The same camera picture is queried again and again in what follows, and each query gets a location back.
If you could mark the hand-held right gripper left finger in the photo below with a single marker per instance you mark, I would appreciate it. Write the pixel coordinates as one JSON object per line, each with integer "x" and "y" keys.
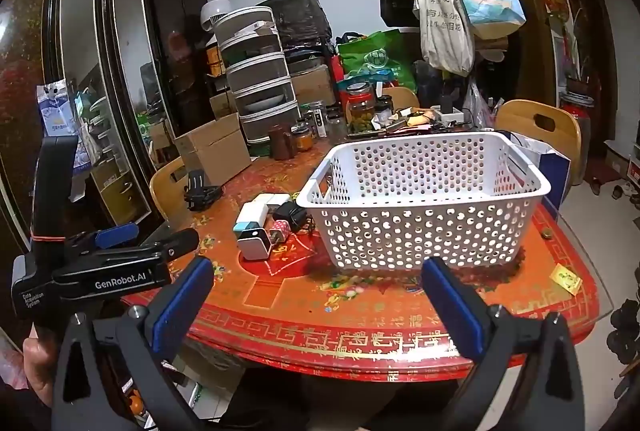
{"x": 182, "y": 306}

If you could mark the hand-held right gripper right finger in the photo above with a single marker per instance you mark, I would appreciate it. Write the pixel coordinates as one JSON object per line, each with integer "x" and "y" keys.
{"x": 452, "y": 311}

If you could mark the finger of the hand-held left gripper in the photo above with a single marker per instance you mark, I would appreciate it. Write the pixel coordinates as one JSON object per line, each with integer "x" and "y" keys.
{"x": 117, "y": 234}
{"x": 175, "y": 241}

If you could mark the white charger with black face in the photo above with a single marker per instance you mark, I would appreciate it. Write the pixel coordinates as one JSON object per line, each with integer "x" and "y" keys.
{"x": 250, "y": 218}

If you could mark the pink dotted charger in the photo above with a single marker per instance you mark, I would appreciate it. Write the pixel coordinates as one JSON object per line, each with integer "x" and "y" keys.
{"x": 280, "y": 228}

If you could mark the white perforated plastic basket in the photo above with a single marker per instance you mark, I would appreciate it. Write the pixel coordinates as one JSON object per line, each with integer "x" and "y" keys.
{"x": 425, "y": 203}

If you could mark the stained white cube charger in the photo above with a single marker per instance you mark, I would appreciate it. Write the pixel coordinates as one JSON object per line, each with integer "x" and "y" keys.
{"x": 282, "y": 200}

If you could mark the person's left hand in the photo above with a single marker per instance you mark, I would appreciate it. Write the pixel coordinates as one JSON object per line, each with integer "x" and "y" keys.
{"x": 37, "y": 361}

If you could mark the black phone holder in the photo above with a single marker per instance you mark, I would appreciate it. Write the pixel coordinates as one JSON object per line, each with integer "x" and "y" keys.
{"x": 197, "y": 193}

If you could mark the open cardboard box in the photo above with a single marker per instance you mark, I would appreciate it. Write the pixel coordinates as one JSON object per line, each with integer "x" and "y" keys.
{"x": 215, "y": 156}

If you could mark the yellow card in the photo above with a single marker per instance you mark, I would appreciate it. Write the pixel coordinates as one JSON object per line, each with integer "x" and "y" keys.
{"x": 565, "y": 278}

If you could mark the coin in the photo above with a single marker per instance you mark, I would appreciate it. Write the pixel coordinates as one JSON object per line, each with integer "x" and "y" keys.
{"x": 547, "y": 233}

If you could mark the blue and white plastic bag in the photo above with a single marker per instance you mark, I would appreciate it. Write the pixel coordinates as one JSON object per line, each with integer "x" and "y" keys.
{"x": 55, "y": 111}

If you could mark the brown ceramic pot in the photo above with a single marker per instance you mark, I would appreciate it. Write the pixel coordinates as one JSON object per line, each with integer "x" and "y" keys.
{"x": 281, "y": 143}

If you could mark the small orange jar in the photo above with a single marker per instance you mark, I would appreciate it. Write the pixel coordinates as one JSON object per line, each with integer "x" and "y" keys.
{"x": 303, "y": 140}

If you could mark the white and blue paper bag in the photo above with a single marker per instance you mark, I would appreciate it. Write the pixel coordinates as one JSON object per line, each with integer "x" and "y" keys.
{"x": 555, "y": 171}

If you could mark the white stacked drawer unit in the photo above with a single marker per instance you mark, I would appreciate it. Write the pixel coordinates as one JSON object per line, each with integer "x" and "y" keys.
{"x": 260, "y": 71}

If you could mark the white power strip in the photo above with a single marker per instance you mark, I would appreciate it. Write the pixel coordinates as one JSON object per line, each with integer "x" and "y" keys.
{"x": 452, "y": 114}

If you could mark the dark wooden cabinet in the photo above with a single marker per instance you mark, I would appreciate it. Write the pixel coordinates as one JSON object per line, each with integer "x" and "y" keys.
{"x": 25, "y": 61}

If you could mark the clear empty glass jar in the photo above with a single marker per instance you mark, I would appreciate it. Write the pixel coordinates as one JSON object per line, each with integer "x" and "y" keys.
{"x": 337, "y": 126}

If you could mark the clear plastic bag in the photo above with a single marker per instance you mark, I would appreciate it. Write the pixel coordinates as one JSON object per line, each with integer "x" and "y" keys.
{"x": 475, "y": 106}

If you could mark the printed cardboard box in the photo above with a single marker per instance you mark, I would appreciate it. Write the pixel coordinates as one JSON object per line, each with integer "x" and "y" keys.
{"x": 315, "y": 86}

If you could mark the black plug adapter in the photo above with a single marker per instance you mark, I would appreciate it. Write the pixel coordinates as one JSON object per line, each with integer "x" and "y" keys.
{"x": 446, "y": 101}

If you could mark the dark lid glass jar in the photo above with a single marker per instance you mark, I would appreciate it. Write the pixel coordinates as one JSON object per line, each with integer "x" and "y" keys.
{"x": 385, "y": 107}

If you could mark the red lid pickle jar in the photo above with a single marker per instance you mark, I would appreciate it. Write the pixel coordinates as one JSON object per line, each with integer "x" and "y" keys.
{"x": 361, "y": 111}

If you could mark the white fan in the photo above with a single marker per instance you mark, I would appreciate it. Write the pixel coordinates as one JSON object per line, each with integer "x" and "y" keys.
{"x": 215, "y": 11}

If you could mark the black bag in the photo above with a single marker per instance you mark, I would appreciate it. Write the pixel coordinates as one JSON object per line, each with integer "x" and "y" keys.
{"x": 300, "y": 16}

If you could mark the green shopping bag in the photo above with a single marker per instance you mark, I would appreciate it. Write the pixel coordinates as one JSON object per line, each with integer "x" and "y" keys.
{"x": 380, "y": 53}

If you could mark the beige canvas tote bag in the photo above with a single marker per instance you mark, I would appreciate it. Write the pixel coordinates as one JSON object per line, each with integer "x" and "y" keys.
{"x": 445, "y": 36}

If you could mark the blue printed tote bag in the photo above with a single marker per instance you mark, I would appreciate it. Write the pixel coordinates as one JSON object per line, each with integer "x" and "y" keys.
{"x": 487, "y": 1}

